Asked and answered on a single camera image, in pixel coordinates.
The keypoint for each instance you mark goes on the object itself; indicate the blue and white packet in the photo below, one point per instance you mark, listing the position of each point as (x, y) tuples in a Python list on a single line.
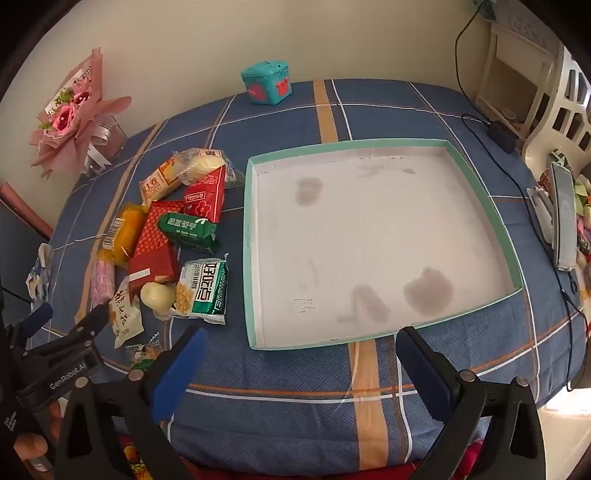
[(39, 277)]

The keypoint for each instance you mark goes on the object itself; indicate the teal toy box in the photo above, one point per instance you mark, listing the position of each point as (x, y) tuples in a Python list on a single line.
[(267, 83)]

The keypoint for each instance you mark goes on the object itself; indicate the reddish wooden frame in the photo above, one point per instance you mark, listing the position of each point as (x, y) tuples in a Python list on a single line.
[(23, 207)]

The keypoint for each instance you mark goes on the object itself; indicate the white chair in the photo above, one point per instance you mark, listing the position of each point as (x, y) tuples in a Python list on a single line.
[(561, 120)]

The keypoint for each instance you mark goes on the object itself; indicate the dark panel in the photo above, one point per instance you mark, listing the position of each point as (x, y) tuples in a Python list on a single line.
[(18, 249)]

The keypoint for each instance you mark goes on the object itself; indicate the teal-rimmed white tray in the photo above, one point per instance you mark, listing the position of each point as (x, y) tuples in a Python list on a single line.
[(369, 240)]

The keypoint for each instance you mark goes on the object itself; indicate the blue plaid tablecloth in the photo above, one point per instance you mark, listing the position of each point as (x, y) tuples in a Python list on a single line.
[(286, 406)]

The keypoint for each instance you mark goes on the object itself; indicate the black power adapter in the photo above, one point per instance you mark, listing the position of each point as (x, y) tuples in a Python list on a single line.
[(502, 136)]

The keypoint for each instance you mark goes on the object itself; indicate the small candy packet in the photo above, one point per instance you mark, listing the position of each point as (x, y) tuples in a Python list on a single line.
[(141, 355)]

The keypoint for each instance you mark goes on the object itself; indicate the green and white cracker packet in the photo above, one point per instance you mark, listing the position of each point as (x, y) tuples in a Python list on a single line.
[(205, 290)]

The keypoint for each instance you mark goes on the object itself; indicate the pink flower bouquet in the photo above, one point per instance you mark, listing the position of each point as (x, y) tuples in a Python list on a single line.
[(69, 115)]

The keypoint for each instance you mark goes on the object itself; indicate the red flower-print packet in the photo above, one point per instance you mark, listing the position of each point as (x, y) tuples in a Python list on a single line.
[(205, 198)]

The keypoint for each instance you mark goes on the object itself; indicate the orange cake packet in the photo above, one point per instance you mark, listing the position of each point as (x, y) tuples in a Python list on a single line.
[(122, 235)]

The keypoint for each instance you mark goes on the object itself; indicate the white shelf unit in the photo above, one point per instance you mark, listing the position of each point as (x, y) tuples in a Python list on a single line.
[(512, 78)]

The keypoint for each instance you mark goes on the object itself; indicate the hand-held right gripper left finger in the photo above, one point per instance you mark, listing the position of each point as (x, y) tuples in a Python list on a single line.
[(180, 369)]

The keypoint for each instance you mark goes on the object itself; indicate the smartphone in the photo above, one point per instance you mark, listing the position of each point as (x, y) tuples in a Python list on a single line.
[(564, 217)]

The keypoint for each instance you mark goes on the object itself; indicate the yellow bread packet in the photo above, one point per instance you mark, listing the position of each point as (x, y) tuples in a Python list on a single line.
[(159, 180)]

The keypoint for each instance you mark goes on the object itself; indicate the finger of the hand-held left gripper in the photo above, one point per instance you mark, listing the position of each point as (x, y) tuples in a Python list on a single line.
[(81, 328), (34, 317)]

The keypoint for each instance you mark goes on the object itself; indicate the small round wrapped bun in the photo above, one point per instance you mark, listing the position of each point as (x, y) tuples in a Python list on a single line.
[(154, 295)]

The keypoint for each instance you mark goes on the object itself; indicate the pink snack packet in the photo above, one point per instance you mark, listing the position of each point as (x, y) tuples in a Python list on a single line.
[(102, 281)]

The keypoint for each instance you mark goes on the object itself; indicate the person's left hand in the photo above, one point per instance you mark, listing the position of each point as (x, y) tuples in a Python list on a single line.
[(30, 450)]

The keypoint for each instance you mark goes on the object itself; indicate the green biscuit packet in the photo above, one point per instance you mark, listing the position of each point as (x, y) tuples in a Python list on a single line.
[(187, 230)]

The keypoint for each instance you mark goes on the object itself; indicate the red patterned packet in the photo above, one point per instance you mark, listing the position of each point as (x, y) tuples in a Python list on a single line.
[(154, 258)]

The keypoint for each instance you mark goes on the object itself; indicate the clear bun packet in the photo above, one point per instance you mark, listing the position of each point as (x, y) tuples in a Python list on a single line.
[(205, 164)]

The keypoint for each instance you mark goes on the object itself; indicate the clear glass vase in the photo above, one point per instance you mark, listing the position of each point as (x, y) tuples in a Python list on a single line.
[(111, 138)]

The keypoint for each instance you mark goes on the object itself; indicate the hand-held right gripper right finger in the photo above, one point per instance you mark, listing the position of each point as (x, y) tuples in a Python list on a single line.
[(422, 369)]

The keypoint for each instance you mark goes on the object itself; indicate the pile of colourful clutter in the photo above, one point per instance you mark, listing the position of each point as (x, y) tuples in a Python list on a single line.
[(582, 212)]

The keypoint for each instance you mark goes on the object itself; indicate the beige script-print packet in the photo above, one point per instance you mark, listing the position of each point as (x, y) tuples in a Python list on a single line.
[(124, 318)]

